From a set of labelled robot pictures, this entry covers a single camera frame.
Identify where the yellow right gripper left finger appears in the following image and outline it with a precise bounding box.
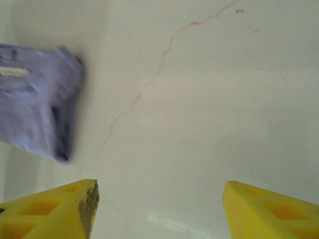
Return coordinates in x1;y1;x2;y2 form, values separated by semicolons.
0;179;100;239

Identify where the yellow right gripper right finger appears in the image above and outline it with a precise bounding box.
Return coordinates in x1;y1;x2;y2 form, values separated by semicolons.
223;181;319;239

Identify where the purple t-shirt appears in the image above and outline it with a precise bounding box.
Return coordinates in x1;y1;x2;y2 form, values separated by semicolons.
0;43;86;163

